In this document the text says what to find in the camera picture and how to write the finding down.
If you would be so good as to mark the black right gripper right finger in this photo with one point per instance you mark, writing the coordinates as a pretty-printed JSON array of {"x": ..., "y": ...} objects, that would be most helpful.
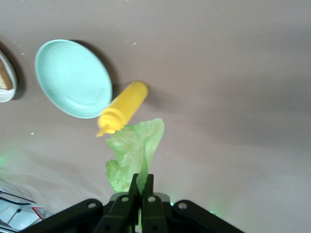
[{"x": 155, "y": 213}]

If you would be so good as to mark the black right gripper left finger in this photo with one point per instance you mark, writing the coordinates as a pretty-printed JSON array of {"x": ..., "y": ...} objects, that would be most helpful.
[{"x": 116, "y": 213}]

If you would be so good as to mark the green lettuce leaf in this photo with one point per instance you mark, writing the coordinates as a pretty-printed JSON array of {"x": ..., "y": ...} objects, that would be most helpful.
[{"x": 131, "y": 150}]

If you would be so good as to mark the yellow mustard squeeze bottle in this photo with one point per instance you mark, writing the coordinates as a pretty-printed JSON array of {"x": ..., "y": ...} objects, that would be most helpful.
[{"x": 126, "y": 104}]

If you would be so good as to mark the brown bread slice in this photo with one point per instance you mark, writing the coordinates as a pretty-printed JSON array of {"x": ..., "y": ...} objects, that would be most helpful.
[{"x": 5, "y": 77}]

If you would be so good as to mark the mint green plate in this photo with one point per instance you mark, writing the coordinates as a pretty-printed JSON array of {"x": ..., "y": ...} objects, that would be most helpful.
[{"x": 73, "y": 77}]

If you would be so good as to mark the beige plate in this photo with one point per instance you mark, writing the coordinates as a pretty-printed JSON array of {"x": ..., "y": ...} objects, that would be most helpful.
[{"x": 9, "y": 95}]

